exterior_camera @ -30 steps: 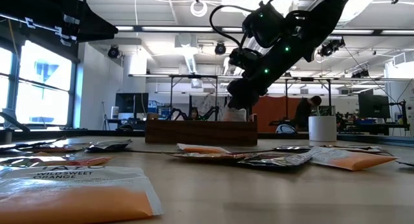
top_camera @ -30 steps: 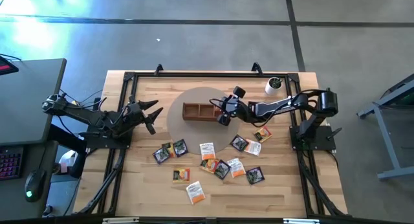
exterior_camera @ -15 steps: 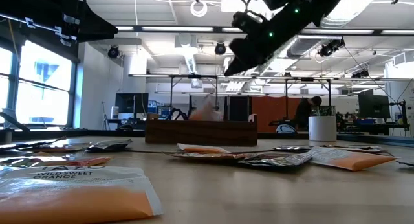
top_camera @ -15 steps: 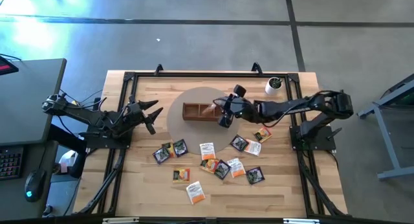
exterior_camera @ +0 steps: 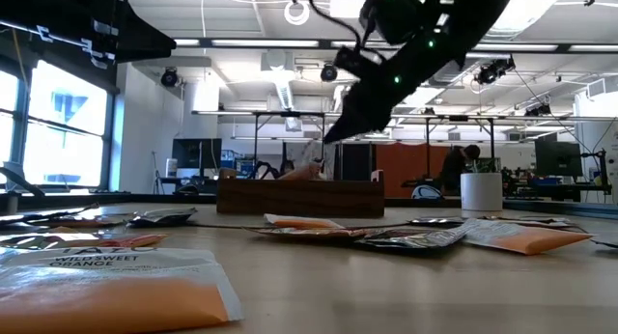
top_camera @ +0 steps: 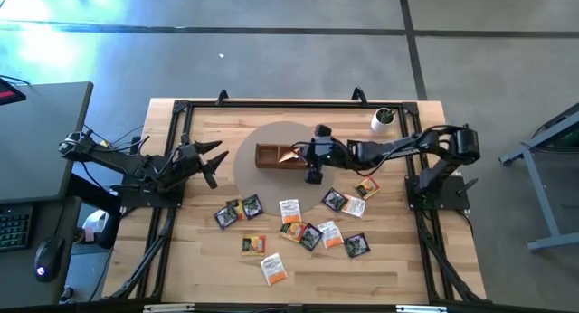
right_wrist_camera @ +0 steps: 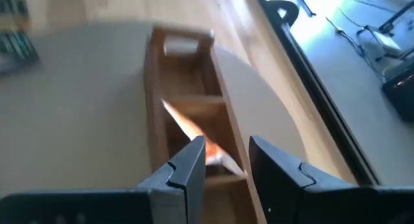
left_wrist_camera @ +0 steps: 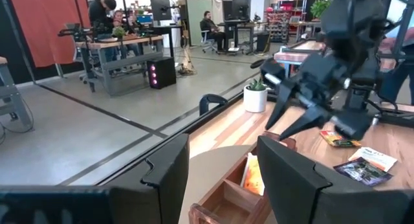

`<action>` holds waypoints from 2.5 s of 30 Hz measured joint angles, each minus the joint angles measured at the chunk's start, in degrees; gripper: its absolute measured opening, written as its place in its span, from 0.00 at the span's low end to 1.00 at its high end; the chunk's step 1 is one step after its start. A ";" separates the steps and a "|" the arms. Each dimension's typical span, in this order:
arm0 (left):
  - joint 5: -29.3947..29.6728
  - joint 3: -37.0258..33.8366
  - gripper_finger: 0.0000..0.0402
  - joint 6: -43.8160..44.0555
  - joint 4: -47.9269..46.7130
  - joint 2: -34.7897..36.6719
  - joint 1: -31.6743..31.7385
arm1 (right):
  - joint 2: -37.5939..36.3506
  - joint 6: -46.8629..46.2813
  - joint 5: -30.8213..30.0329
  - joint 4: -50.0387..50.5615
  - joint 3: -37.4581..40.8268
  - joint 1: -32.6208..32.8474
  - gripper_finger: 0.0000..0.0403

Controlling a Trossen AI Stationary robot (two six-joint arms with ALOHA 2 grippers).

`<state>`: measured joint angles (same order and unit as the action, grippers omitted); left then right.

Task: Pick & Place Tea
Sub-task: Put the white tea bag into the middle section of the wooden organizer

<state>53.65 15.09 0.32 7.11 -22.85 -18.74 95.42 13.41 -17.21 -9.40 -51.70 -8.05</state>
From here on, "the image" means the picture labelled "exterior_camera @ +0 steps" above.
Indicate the white potted plant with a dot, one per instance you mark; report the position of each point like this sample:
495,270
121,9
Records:
481,191

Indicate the dark slanted strut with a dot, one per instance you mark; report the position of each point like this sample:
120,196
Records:
19,179

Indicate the black cabinet panel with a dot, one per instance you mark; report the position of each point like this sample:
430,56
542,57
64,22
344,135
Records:
355,160

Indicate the blue storage bin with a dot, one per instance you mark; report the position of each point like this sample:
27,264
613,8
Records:
236,162

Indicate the white canister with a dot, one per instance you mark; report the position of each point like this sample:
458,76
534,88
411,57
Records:
171,167

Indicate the black desk stand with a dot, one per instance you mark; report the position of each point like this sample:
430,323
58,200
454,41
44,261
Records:
602,170

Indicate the cluttered background desk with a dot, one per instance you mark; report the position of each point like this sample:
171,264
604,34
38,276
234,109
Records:
555,189

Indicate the orange partition panel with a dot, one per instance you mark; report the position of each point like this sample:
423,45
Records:
401,165

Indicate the blue white round object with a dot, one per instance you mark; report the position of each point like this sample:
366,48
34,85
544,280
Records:
425,193

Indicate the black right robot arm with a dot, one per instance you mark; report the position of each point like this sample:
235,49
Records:
473,10

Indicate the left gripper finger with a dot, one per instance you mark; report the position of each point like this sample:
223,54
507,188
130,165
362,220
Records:
140,35

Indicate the black round ceiling spotlight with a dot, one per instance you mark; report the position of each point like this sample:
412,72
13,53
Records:
328,73
169,78

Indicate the person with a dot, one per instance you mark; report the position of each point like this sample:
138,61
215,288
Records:
454,170

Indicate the white ventilation duct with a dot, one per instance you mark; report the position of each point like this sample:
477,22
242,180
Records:
285,92

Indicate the black computer monitor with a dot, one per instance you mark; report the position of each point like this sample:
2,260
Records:
195,153
557,158

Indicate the overhead strip light bar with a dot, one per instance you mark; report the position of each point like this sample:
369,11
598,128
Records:
265,43

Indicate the black aluminium table frame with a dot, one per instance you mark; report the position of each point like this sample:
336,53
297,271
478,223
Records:
145,199

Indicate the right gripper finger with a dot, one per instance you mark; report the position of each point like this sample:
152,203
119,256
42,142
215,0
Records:
362,112

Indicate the black background rig frame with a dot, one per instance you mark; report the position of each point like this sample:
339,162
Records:
289,113

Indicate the black track light cluster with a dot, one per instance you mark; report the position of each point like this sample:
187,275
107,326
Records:
492,72

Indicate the large bright window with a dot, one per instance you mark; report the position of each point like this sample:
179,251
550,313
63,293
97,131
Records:
67,107

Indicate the round grey table mat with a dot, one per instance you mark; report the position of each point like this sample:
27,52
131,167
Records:
376,220

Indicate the dark blue blackcurrant tea packet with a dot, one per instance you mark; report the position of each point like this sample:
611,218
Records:
410,241
434,221
161,218
48,214
607,244

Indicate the narrow bright window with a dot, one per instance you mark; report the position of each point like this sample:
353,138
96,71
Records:
7,131

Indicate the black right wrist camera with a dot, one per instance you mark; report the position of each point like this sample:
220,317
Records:
391,15

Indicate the wooden tea organiser box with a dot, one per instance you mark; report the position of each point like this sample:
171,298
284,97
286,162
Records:
299,199

